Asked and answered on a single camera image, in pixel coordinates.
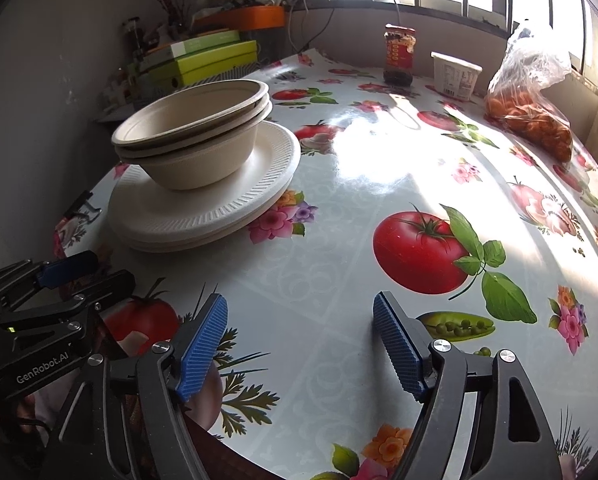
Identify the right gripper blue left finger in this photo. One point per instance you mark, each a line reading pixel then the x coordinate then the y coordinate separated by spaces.
pixel 164 378

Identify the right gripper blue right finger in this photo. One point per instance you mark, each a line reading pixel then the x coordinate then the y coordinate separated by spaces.
pixel 510 436

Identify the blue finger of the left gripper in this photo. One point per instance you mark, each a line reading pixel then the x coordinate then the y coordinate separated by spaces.
pixel 94 294
pixel 67 270

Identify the plastic bag of oranges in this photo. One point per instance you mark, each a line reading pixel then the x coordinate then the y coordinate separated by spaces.
pixel 534 60

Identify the lime green shoe box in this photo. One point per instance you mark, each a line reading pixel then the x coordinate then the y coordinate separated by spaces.
pixel 195 67

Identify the black white striped box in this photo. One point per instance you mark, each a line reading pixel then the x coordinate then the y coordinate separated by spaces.
pixel 235 72

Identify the red chili sauce jar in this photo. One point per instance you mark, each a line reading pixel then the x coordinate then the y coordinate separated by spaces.
pixel 400 45

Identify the orange box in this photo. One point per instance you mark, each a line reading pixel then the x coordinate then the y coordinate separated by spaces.
pixel 246 19

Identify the beige paper bowl top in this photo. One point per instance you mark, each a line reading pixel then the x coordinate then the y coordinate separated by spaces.
pixel 190 109

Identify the white foam plate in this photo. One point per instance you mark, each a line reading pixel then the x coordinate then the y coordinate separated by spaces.
pixel 148 218
pixel 276 153

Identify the white green flat box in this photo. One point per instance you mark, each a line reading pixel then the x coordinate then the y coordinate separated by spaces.
pixel 189 46

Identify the white paper cup container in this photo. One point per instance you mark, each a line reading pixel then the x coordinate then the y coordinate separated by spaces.
pixel 454 77

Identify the floral tomato vinyl tablecloth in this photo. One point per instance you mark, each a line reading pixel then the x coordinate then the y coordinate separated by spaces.
pixel 487 240

